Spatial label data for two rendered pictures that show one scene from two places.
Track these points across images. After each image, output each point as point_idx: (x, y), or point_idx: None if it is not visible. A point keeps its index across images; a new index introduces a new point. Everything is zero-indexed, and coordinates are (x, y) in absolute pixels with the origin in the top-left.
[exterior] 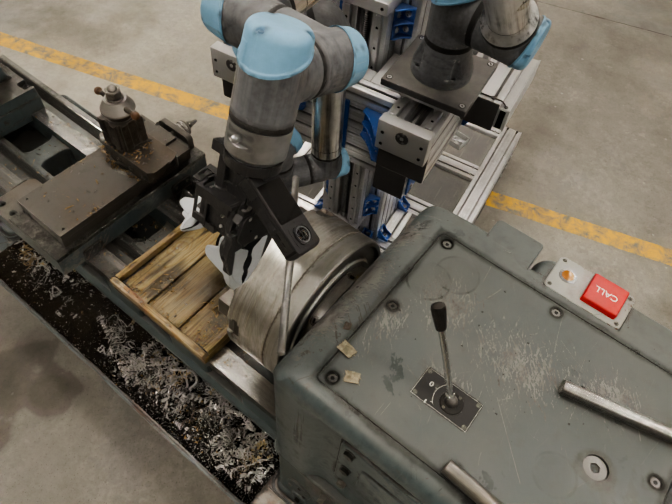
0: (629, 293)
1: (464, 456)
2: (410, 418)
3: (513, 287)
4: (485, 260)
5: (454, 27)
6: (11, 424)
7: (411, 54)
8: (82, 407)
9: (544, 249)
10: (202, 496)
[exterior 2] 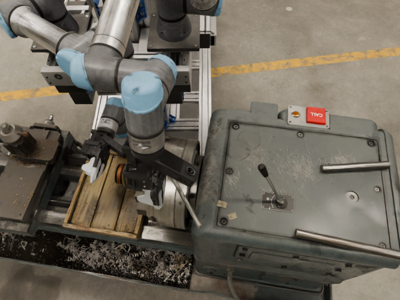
0: (325, 109)
1: (299, 223)
2: (268, 219)
3: (276, 132)
4: (256, 125)
5: (175, 7)
6: None
7: (154, 27)
8: (66, 288)
9: (248, 86)
10: (155, 293)
